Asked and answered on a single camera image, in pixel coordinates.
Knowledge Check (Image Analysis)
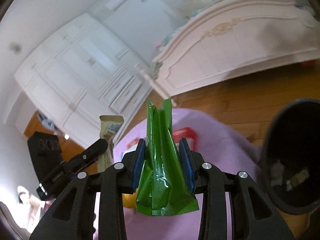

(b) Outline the yellow envelope bag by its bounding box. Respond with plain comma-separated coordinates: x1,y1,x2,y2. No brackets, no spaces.
122,190,138,209

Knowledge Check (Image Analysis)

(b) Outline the green snack wrapper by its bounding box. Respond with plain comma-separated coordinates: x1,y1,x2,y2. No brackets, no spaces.
136,99,199,216

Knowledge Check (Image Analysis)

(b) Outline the red milk carton box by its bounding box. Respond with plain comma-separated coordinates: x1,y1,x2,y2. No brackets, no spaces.
126,127,198,152

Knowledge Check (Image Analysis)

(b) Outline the black round trash bin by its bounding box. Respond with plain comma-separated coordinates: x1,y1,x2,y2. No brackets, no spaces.
261,99,319,215

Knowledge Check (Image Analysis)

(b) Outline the wooden door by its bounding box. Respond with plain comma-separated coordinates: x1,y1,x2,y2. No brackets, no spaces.
24,111,85,180

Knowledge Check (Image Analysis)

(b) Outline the purple tablecloth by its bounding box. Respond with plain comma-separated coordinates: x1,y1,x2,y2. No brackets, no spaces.
92,107,271,240

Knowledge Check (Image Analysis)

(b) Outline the white wardrobe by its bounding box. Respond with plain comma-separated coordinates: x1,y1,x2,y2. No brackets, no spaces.
15,14,151,148

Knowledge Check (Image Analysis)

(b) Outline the white bed frame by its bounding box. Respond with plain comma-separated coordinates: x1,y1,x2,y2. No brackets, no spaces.
136,0,319,99

